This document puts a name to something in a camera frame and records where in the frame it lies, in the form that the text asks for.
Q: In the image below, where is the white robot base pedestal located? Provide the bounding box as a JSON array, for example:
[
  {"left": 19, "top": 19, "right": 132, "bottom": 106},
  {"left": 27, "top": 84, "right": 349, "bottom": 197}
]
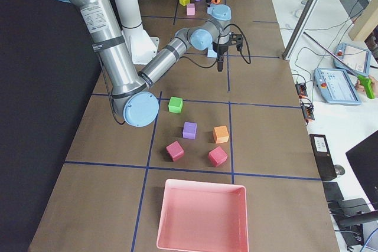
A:
[{"left": 115, "top": 0, "right": 159, "bottom": 65}]

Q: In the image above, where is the teach pendant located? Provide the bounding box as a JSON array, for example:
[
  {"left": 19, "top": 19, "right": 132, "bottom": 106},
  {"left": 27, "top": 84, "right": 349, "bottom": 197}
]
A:
[
  {"left": 314, "top": 68, "right": 361, "bottom": 106},
  {"left": 335, "top": 42, "right": 372, "bottom": 77}
]

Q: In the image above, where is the crimson foam block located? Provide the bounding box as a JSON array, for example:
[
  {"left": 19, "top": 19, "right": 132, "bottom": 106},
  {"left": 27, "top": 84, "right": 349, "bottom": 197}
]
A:
[{"left": 208, "top": 146, "right": 228, "bottom": 167}]

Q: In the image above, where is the black monitor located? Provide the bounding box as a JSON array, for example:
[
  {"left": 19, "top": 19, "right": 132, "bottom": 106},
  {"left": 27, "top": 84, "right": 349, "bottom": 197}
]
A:
[{"left": 346, "top": 133, "right": 378, "bottom": 209}]

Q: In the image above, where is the black power box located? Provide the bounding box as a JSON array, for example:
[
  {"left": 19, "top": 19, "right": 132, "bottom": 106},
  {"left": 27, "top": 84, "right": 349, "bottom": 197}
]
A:
[{"left": 309, "top": 134, "right": 337, "bottom": 181}]

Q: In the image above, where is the black orange connector block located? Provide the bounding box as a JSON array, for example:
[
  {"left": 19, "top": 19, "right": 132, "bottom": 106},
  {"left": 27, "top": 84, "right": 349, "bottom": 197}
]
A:
[
  {"left": 301, "top": 103, "right": 315, "bottom": 122},
  {"left": 295, "top": 83, "right": 308, "bottom": 98}
]

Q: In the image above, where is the teach pendant near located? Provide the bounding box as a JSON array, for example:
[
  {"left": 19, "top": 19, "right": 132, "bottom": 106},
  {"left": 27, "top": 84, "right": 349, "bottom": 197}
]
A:
[{"left": 314, "top": 68, "right": 361, "bottom": 106}]

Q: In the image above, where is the purple foam block right side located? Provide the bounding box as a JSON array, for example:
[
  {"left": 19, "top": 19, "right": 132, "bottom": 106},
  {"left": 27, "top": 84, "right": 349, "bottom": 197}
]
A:
[{"left": 183, "top": 122, "right": 197, "bottom": 139}]

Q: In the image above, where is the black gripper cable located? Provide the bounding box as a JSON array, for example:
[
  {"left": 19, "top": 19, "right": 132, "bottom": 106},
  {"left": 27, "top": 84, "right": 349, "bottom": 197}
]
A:
[{"left": 183, "top": 23, "right": 252, "bottom": 68}]

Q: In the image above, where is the dark red foam block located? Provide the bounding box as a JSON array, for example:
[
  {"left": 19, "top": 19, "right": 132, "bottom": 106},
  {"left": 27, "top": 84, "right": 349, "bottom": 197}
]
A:
[{"left": 165, "top": 140, "right": 185, "bottom": 162}]

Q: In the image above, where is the orange foam block right side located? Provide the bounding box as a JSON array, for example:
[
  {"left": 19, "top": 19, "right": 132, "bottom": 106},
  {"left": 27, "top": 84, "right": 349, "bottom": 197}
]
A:
[{"left": 213, "top": 125, "right": 230, "bottom": 144}]

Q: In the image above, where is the pink foam block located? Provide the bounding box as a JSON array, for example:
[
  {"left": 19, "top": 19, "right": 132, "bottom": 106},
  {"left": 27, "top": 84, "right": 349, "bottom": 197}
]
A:
[{"left": 186, "top": 3, "right": 195, "bottom": 16}]

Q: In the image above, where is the aluminium frame post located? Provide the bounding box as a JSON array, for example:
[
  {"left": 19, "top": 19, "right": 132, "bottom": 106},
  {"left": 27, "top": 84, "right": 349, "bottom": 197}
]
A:
[{"left": 282, "top": 0, "right": 318, "bottom": 61}]

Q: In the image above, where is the green handled reach grabber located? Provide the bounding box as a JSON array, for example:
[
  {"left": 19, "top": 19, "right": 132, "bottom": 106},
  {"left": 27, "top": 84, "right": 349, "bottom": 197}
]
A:
[{"left": 303, "top": 32, "right": 375, "bottom": 99}]

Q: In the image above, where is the person hand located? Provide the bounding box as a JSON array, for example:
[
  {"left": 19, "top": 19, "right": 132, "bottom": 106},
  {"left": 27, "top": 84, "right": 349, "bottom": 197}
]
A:
[{"left": 355, "top": 75, "right": 378, "bottom": 96}]

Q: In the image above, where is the pink plastic tray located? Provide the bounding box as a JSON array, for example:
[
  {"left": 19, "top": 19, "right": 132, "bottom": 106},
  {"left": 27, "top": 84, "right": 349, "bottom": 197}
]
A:
[{"left": 157, "top": 179, "right": 249, "bottom": 251}]

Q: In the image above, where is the teach pendant far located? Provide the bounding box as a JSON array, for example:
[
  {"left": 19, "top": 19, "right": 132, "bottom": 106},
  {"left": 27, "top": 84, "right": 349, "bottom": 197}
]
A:
[{"left": 335, "top": 42, "right": 372, "bottom": 77}]

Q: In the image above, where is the green foam block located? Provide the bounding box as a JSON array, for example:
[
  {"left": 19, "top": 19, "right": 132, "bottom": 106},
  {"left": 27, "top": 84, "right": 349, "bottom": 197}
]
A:
[{"left": 168, "top": 96, "right": 183, "bottom": 113}]

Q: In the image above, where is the black computer mouse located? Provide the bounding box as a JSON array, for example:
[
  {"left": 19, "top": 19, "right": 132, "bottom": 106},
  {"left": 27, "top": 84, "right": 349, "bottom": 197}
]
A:
[{"left": 334, "top": 165, "right": 346, "bottom": 176}]

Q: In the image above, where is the light blue foam block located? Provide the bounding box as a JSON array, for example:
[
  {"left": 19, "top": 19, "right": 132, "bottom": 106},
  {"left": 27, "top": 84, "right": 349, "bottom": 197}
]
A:
[
  {"left": 207, "top": 47, "right": 217, "bottom": 58},
  {"left": 207, "top": 4, "right": 213, "bottom": 15}
]

